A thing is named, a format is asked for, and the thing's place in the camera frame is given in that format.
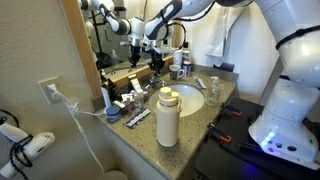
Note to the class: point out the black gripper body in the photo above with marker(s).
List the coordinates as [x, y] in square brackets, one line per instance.
[156, 58]

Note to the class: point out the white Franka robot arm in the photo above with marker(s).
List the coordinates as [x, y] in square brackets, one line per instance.
[293, 110]

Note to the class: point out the chrome faucet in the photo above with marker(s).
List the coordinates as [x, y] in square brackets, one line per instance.
[154, 84]

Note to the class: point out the tall white lotion bottle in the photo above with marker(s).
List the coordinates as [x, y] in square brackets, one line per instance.
[177, 57]

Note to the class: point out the white sunscreen tube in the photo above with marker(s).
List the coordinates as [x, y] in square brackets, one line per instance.
[135, 83]

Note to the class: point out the blue mouthwash bottle black cap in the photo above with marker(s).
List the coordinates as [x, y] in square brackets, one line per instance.
[186, 53]

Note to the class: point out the small bottle white cap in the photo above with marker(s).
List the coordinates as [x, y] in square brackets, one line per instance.
[140, 100]

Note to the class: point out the long blister pack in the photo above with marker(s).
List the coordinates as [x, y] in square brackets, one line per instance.
[199, 82]

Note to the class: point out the white sink basin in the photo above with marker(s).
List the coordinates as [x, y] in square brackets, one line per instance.
[190, 98]

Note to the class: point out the short blister pack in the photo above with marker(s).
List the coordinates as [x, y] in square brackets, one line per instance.
[137, 118]

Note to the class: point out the cream insulated water bottle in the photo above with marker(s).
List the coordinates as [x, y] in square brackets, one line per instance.
[167, 123]

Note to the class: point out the white electric toothbrush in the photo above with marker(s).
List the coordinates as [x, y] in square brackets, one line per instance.
[105, 96]

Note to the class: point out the clear soap dispenser bottle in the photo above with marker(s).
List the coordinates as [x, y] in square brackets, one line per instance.
[213, 95]

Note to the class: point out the blue round container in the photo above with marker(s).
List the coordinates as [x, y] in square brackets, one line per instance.
[113, 114]

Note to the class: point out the black box behind counter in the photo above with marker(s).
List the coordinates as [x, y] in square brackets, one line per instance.
[224, 66]

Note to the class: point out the white hanging towel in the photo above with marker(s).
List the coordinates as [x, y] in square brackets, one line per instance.
[220, 36]

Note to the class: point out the black clamp orange tip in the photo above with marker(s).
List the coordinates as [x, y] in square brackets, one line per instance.
[231, 110]
[220, 133]

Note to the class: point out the black robot platform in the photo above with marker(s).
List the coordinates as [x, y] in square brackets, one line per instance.
[226, 160]

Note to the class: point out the white hair dryer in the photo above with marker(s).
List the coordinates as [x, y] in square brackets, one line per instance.
[36, 145]

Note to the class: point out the wood framed wall mirror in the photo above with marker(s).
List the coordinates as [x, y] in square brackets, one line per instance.
[80, 43]

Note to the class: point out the beige wall outlet plate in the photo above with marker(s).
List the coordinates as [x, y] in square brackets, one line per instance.
[45, 91]

